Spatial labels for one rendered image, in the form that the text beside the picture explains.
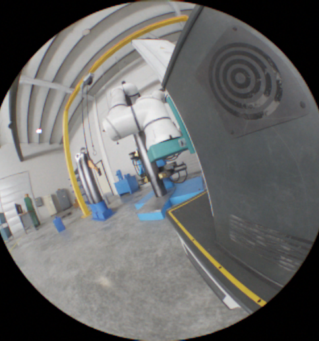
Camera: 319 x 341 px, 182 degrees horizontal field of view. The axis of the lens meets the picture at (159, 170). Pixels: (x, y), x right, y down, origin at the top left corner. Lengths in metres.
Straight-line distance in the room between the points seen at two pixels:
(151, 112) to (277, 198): 0.50
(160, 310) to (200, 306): 0.19
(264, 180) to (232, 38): 0.18
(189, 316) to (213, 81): 0.75
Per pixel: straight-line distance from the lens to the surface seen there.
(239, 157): 0.16
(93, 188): 2.26
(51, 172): 11.89
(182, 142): 0.45
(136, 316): 0.73
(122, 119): 0.50
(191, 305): 0.64
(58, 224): 3.16
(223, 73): 0.16
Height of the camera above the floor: 0.63
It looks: 3 degrees down
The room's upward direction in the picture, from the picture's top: 21 degrees counter-clockwise
